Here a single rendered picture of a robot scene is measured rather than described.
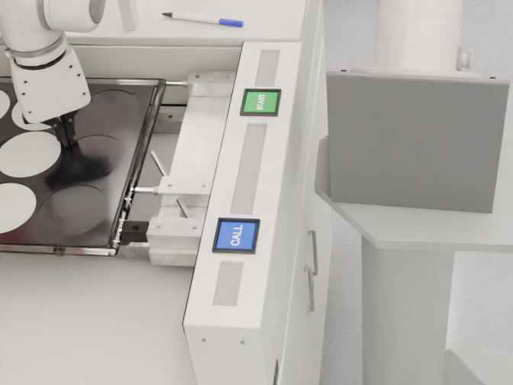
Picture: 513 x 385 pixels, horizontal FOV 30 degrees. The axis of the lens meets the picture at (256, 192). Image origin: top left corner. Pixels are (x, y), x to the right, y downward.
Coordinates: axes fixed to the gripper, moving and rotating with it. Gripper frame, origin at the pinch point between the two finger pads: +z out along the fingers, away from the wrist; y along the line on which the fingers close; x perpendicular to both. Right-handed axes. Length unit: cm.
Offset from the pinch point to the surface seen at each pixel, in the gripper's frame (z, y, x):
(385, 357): 53, 41, -28
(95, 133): 2.0, 4.4, -0.7
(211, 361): 3.6, 4.7, -46.8
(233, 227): -4.5, 14.0, -34.5
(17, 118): 2.0, -5.6, 9.0
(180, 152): 4.0, 15.1, -9.1
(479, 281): 92, 85, 3
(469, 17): 93, 142, 96
